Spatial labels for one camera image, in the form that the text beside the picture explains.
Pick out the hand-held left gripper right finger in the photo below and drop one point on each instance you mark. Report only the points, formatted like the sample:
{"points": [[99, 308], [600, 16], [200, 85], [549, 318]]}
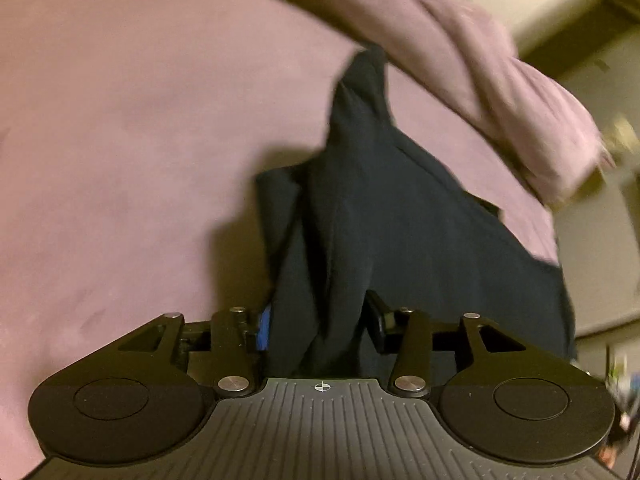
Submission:
{"points": [[376, 316]]}

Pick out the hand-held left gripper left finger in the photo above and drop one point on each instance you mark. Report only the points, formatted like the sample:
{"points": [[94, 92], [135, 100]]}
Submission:
{"points": [[264, 331]]}

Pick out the dark navy zip jacket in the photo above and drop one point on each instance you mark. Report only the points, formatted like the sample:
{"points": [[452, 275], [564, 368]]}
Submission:
{"points": [[400, 220]]}

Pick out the bed with mauve sheet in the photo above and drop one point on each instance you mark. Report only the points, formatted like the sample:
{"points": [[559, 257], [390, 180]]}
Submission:
{"points": [[125, 160]]}

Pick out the mauve duvet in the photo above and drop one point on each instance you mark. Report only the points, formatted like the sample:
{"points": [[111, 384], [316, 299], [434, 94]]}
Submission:
{"points": [[450, 45]]}

